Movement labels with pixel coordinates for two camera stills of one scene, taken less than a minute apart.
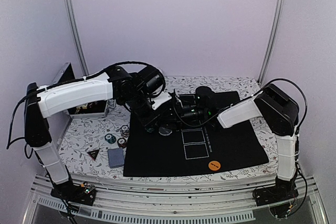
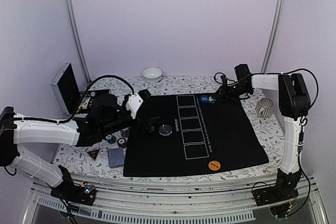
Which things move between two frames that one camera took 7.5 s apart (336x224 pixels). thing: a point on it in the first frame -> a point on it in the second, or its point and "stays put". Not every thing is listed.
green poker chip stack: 111,138 stays put
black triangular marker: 93,153 stays put
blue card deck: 115,157 stays put
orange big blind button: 214,165 stays put
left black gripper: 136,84 -> 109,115
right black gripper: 178,112 -> 224,93
